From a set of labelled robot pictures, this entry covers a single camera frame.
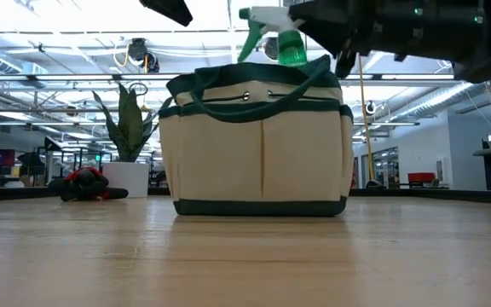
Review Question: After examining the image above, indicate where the beige green gardening bag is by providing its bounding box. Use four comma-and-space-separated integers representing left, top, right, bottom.
159, 55, 355, 217

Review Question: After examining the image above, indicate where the snake plant in white pot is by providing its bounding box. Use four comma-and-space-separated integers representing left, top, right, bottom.
92, 81, 173, 199

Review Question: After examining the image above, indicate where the black hanging cable loop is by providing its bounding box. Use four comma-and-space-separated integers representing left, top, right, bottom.
128, 81, 149, 97

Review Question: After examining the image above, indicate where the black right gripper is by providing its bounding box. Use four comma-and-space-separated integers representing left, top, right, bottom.
290, 0, 425, 80

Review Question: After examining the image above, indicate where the green spray bottle white trigger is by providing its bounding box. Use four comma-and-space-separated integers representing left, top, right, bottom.
236, 6, 310, 69

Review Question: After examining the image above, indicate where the red black gardening glove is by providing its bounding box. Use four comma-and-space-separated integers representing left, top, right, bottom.
48, 166, 130, 202

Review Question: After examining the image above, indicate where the yellow hanging cord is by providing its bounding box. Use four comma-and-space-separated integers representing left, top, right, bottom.
358, 55, 384, 189

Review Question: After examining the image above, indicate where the red topped stand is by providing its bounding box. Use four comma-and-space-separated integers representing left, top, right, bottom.
407, 171, 437, 188

